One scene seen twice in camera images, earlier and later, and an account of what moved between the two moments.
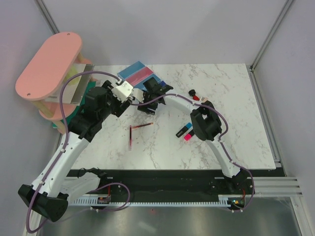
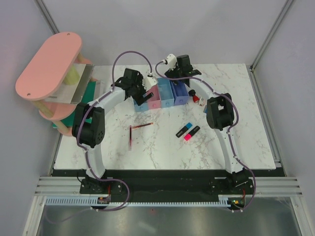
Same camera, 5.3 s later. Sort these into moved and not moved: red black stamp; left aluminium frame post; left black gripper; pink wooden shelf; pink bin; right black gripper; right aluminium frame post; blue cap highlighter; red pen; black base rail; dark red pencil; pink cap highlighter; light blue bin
Moved: right black gripper; pink bin; left black gripper; light blue bin
Not moved: dark red pencil; right aluminium frame post; black base rail; pink cap highlighter; left aluminium frame post; red black stamp; red pen; blue cap highlighter; pink wooden shelf
